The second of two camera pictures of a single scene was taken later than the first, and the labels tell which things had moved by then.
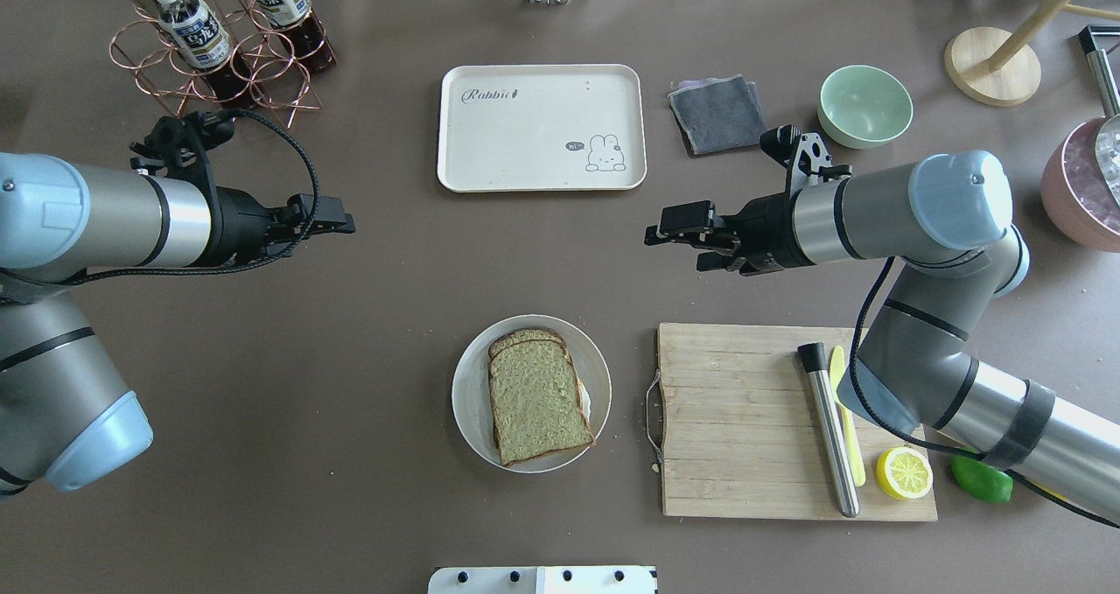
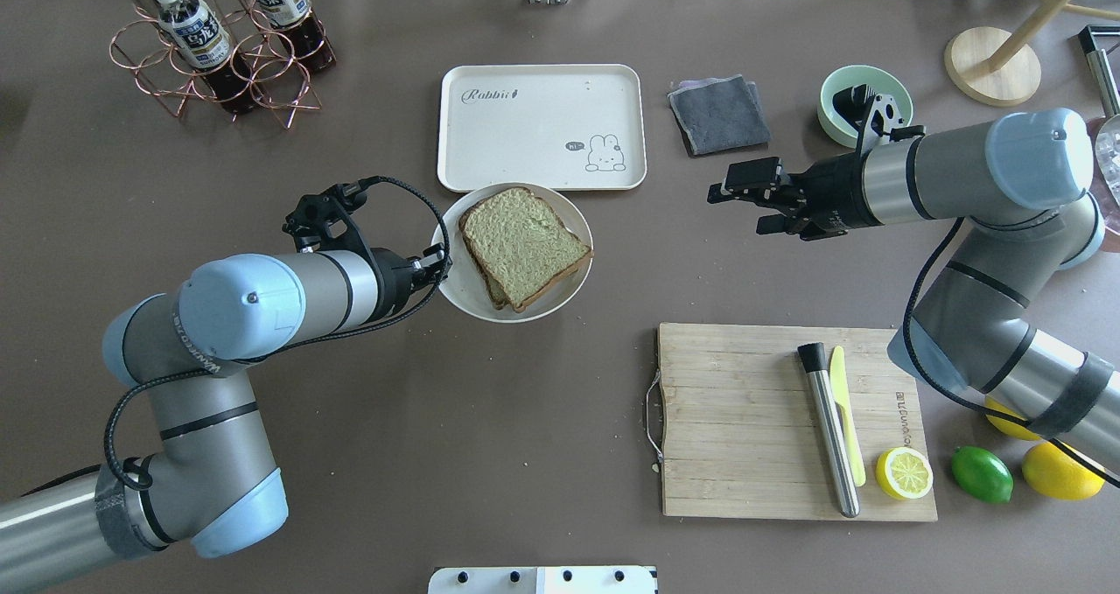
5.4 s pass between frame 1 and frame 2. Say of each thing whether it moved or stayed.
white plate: moved
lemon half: stayed
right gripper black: moved
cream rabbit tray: stayed
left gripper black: moved
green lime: stayed
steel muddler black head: stayed
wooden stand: stayed
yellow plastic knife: stayed
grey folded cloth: stayed
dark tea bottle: stayed
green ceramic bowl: stayed
